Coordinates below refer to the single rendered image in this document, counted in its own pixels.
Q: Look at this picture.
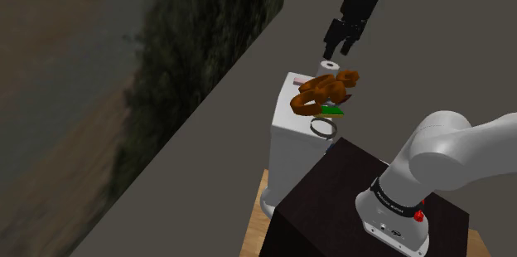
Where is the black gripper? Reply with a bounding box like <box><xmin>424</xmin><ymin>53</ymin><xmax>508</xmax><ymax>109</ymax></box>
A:
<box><xmin>322</xmin><ymin>0</ymin><xmax>380</xmax><ymax>61</ymax></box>

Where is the white toilet paper roll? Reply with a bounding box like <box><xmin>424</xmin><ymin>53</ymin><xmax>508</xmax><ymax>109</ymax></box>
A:
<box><xmin>316</xmin><ymin>60</ymin><xmax>341</xmax><ymax>78</ymax></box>

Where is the orange-brown toy figure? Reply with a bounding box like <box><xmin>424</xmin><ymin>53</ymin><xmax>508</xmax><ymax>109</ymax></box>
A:
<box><xmin>289</xmin><ymin>70</ymin><xmax>361</xmax><ymax>118</ymax></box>

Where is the green flat book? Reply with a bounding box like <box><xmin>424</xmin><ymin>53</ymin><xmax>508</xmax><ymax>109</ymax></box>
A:
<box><xmin>317</xmin><ymin>104</ymin><xmax>345</xmax><ymax>119</ymax></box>

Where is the dark robot stand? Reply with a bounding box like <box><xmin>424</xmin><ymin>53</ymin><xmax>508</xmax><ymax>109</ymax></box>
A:
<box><xmin>258</xmin><ymin>136</ymin><xmax>471</xmax><ymax>257</ymax></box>

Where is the grey ring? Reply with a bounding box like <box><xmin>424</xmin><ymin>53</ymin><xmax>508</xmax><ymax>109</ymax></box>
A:
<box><xmin>309</xmin><ymin>117</ymin><xmax>339</xmax><ymax>141</ymax></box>

